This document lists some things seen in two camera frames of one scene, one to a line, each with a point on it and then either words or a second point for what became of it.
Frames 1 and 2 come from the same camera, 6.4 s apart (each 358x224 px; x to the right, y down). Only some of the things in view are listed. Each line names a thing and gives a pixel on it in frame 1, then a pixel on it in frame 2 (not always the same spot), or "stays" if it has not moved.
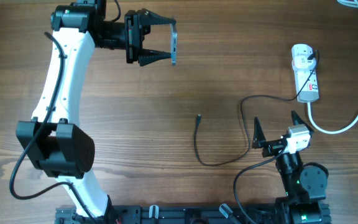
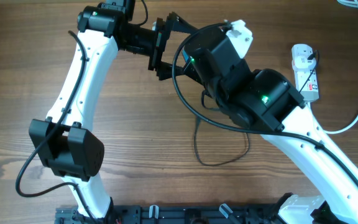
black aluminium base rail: [160, 214] stays
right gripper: [272, 147] to [192, 72]
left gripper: [134, 38] to [174, 23]
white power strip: [304, 65] stays
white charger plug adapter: [300, 62] stays
